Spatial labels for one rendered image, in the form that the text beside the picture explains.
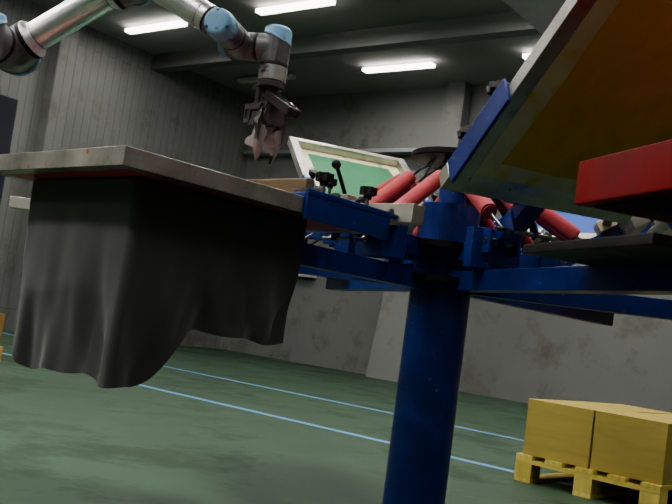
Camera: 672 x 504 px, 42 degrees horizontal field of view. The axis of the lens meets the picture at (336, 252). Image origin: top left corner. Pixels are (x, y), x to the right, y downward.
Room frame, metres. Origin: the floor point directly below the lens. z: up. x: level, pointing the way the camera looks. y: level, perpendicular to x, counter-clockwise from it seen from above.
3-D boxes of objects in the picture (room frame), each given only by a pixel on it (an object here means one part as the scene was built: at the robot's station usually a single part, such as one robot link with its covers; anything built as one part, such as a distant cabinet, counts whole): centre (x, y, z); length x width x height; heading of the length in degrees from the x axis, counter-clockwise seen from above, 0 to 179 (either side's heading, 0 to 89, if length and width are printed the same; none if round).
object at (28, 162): (2.09, 0.36, 0.97); 0.79 x 0.58 x 0.04; 137
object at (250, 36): (2.26, 0.33, 1.42); 0.11 x 0.11 x 0.08; 76
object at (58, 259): (1.88, 0.56, 0.74); 0.45 x 0.03 x 0.43; 47
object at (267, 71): (2.26, 0.23, 1.34); 0.08 x 0.08 x 0.05
